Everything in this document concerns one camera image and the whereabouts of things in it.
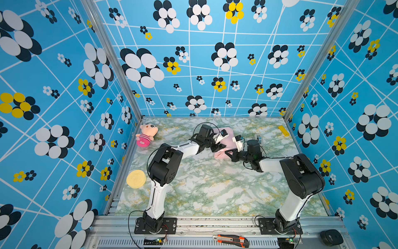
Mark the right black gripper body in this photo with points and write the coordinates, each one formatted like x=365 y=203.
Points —
x=242 y=156

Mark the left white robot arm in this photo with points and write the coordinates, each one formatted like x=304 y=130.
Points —
x=164 y=165

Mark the black computer mouse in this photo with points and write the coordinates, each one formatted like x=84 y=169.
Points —
x=331 y=237

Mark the purple wrapping paper sheet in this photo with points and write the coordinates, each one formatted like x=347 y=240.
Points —
x=232 y=143

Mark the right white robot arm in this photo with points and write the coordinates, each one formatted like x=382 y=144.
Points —
x=303 y=179

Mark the red black utility knife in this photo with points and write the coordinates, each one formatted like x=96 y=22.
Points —
x=232 y=240

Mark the yellow round disc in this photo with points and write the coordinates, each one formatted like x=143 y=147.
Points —
x=136 y=179

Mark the pink plush doll toy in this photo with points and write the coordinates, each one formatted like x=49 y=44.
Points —
x=148 y=132

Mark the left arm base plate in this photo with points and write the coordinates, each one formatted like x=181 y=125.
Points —
x=149 y=225

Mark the yellow tape piece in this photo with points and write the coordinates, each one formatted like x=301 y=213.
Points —
x=284 y=131

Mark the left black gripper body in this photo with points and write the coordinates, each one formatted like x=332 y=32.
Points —
x=210 y=143

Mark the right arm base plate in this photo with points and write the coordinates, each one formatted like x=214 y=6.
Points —
x=278 y=226

